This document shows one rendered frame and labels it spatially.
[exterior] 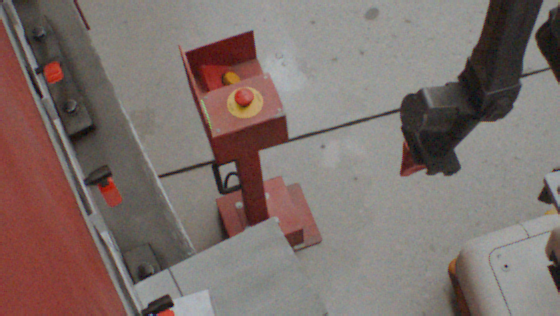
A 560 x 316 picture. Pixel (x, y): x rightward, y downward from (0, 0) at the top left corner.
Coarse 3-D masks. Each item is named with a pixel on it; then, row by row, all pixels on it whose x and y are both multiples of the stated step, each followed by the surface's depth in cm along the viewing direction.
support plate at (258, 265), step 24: (240, 240) 128; (264, 240) 128; (192, 264) 127; (216, 264) 127; (240, 264) 126; (264, 264) 126; (288, 264) 126; (144, 288) 125; (168, 288) 125; (192, 288) 125; (216, 288) 125; (240, 288) 125; (264, 288) 124; (288, 288) 124; (312, 288) 124; (240, 312) 123; (264, 312) 123; (288, 312) 122; (312, 312) 122
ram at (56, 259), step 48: (0, 48) 81; (0, 96) 62; (0, 144) 50; (48, 144) 86; (0, 192) 42; (48, 192) 65; (0, 240) 36; (48, 240) 51; (0, 288) 31; (48, 288) 43; (96, 288) 66
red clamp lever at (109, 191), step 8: (104, 168) 107; (96, 176) 107; (104, 176) 107; (112, 176) 108; (88, 184) 107; (104, 184) 109; (112, 184) 110; (104, 192) 110; (112, 192) 111; (112, 200) 113; (120, 200) 114
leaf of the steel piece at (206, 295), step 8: (184, 296) 124; (192, 296) 124; (200, 296) 124; (208, 296) 124; (176, 304) 124; (184, 304) 124; (192, 304) 124; (200, 304) 123; (208, 304) 123; (176, 312) 123; (184, 312) 123; (192, 312) 123; (200, 312) 123; (208, 312) 123; (216, 312) 121
